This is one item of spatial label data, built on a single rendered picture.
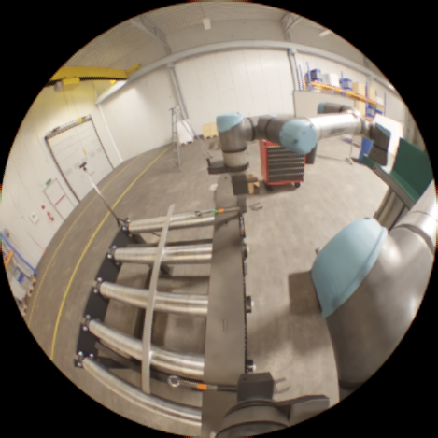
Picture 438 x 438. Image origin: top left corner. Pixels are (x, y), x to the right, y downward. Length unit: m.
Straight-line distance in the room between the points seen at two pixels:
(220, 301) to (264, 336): 1.19
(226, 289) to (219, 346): 0.15
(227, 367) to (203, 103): 10.34
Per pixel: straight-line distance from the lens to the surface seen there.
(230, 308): 0.37
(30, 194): 9.41
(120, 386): 0.95
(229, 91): 10.22
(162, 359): 0.72
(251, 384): 0.24
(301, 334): 1.60
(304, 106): 4.66
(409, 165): 1.05
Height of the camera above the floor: 1.53
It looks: 43 degrees down
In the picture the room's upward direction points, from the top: 16 degrees counter-clockwise
